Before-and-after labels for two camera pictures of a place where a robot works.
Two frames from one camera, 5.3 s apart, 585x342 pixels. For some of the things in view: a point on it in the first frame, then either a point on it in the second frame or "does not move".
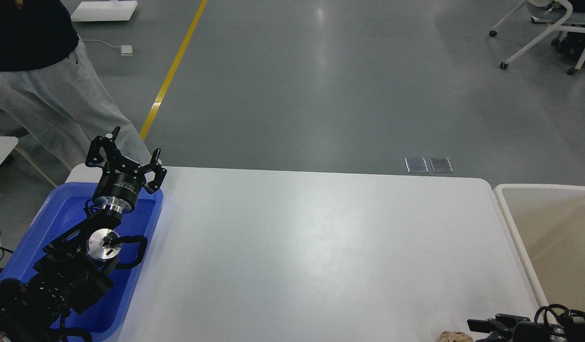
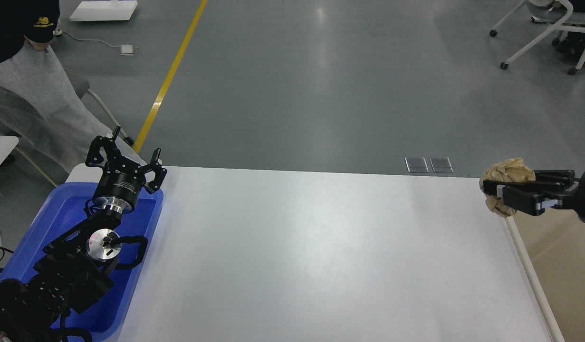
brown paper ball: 448,336 → 508,170
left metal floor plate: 416,165 does not move
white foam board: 104,11 does not move
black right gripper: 525,330 → 517,197
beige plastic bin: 554,229 does not move
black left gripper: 122,178 does not move
